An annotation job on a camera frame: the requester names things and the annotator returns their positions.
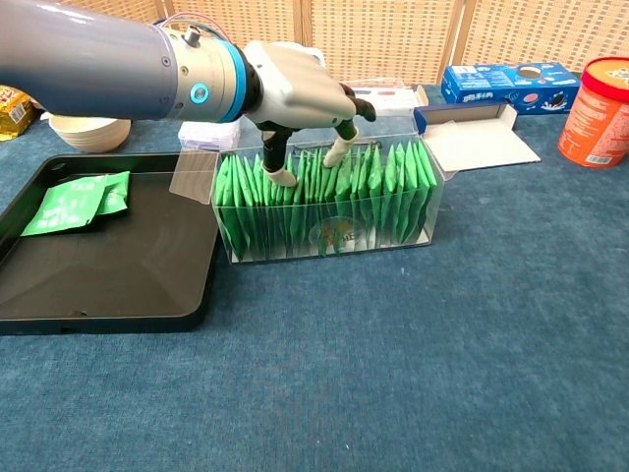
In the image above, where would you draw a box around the white box red blue print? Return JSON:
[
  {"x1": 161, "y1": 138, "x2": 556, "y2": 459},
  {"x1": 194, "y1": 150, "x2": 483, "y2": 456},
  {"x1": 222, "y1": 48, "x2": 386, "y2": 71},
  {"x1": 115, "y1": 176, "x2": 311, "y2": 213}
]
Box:
[{"x1": 343, "y1": 81, "x2": 431, "y2": 112}]

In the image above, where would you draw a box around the open blue white cardboard box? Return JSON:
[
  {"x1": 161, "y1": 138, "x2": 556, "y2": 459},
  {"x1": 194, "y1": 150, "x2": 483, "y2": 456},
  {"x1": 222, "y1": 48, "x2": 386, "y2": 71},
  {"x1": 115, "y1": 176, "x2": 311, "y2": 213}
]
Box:
[{"x1": 413, "y1": 102, "x2": 542, "y2": 173}]

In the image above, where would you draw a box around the wicker folding screen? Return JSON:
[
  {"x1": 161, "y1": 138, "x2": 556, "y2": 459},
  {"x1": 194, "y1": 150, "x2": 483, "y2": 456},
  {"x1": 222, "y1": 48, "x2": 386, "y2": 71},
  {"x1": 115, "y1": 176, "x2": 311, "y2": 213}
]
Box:
[{"x1": 63, "y1": 0, "x2": 629, "y2": 88}]

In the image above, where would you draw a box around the gold biscuit package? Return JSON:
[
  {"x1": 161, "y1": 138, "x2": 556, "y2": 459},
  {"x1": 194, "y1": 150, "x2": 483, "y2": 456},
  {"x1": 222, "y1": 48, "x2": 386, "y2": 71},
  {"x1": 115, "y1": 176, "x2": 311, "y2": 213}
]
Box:
[{"x1": 0, "y1": 84, "x2": 38, "y2": 143}]

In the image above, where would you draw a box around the orange canister red lid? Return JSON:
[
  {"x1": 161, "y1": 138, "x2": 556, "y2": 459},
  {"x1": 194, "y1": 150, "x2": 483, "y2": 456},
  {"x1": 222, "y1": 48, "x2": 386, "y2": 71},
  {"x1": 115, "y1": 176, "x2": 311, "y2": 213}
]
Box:
[{"x1": 557, "y1": 56, "x2": 629, "y2": 169}]

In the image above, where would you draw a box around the black plastic tray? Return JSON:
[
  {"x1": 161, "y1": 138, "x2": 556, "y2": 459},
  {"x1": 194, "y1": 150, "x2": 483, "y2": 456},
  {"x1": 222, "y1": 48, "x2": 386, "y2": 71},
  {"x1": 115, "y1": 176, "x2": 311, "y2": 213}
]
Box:
[{"x1": 0, "y1": 152, "x2": 221, "y2": 336}]

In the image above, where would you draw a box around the blue carpet table cover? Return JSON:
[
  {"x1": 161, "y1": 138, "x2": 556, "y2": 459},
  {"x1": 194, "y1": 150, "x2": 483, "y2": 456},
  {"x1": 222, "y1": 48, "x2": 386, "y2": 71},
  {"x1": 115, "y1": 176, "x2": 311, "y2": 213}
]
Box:
[{"x1": 0, "y1": 83, "x2": 629, "y2": 472}]

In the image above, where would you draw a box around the blue cookie box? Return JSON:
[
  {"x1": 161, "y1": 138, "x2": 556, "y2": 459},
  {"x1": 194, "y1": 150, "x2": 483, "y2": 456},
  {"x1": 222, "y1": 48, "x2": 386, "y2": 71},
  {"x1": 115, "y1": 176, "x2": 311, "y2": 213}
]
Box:
[{"x1": 440, "y1": 61, "x2": 582, "y2": 117}]

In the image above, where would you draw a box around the clear box of green packets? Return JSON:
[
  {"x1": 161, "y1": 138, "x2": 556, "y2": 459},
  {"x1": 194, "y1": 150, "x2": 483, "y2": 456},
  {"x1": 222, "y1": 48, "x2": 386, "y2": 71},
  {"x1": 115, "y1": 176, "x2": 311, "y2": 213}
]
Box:
[{"x1": 169, "y1": 132, "x2": 461, "y2": 265}]

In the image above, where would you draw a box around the beige bowl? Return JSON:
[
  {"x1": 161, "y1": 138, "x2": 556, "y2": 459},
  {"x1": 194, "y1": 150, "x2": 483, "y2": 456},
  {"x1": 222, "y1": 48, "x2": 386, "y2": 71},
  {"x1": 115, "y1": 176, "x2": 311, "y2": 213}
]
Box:
[{"x1": 47, "y1": 113, "x2": 133, "y2": 153}]

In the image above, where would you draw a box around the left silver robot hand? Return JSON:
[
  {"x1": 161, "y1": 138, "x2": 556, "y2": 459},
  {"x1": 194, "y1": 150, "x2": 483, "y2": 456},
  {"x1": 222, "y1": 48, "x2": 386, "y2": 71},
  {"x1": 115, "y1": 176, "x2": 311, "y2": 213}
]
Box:
[{"x1": 243, "y1": 39, "x2": 378, "y2": 188}]

